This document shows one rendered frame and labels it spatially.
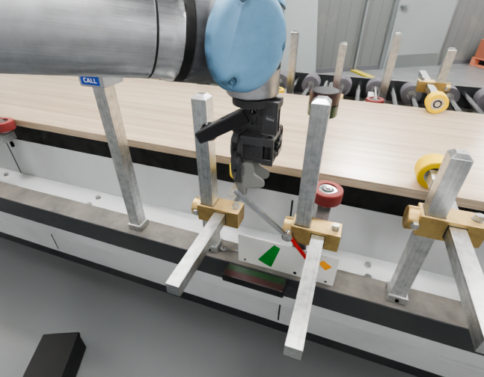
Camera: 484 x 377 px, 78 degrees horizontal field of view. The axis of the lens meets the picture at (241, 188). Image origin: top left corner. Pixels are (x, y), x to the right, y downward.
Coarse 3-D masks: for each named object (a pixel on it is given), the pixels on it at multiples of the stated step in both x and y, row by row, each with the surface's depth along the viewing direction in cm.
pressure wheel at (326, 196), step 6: (324, 180) 81; (318, 186) 78; (324, 186) 79; (330, 186) 78; (336, 186) 78; (318, 192) 76; (324, 192) 76; (330, 192) 77; (336, 192) 76; (342, 192) 76; (318, 198) 76; (324, 198) 75; (330, 198) 75; (336, 198) 75; (318, 204) 77; (324, 204) 76; (330, 204) 76; (336, 204) 76
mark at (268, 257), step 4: (272, 248) 77; (276, 248) 77; (280, 248) 76; (268, 252) 79; (272, 252) 78; (276, 252) 78; (264, 256) 80; (268, 256) 79; (272, 256) 79; (276, 256) 78; (260, 260) 81; (264, 260) 81; (268, 260) 80; (272, 260) 80; (268, 264) 81
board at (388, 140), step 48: (0, 96) 143; (48, 96) 143; (144, 96) 143; (192, 96) 143; (288, 96) 143; (144, 144) 103; (192, 144) 100; (288, 144) 100; (336, 144) 100; (384, 144) 100; (432, 144) 100; (480, 144) 100; (384, 192) 82; (480, 192) 77
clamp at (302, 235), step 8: (288, 216) 74; (288, 224) 72; (312, 224) 71; (320, 224) 71; (328, 224) 71; (296, 232) 72; (304, 232) 71; (312, 232) 70; (320, 232) 69; (328, 232) 69; (336, 232) 69; (296, 240) 73; (304, 240) 72; (328, 240) 70; (336, 240) 69; (328, 248) 71; (336, 248) 70
